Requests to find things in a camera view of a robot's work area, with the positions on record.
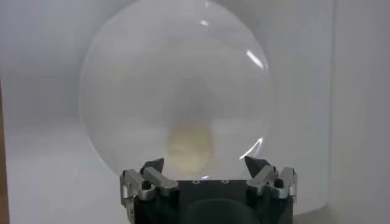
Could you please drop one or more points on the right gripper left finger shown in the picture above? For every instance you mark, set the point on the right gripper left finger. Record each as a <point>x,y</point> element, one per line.
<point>155,179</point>

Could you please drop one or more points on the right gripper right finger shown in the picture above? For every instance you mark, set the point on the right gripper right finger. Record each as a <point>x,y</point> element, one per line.
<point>263,178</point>

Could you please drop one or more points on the white steamed baozi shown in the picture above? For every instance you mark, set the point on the white steamed baozi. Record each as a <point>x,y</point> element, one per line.
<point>190,149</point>

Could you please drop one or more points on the white round plate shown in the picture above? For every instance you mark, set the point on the white round plate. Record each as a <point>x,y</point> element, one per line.
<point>137,76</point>

